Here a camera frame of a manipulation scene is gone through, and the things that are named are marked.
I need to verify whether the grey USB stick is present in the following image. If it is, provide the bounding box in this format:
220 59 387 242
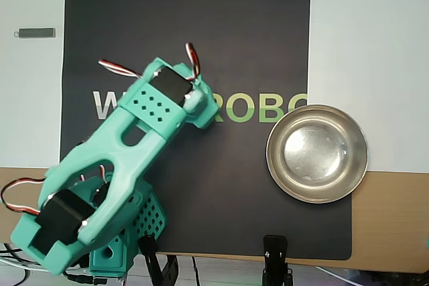
13 27 57 40

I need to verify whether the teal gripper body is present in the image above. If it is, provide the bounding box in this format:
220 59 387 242
194 93 221 129

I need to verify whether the black spring camera stand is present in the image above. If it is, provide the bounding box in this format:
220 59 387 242
261 234 296 286

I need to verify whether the black WOWROBO mat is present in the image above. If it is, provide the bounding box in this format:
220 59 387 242
55 0 353 262

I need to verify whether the black table clamp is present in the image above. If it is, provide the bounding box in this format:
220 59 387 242
137 234 180 286

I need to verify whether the red white black servo cable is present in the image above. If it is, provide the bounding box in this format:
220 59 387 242
0 178 48 216
185 42 201 81
98 59 143 81

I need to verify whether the round metal bowl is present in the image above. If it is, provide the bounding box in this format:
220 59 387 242
265 103 369 205

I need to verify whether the white paper sheet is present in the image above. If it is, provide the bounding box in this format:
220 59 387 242
0 0 67 169
306 0 429 173

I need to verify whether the thin black cable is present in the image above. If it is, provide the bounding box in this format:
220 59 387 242
190 255 202 286

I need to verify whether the black plug cable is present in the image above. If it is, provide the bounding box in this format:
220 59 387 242
63 267 108 285

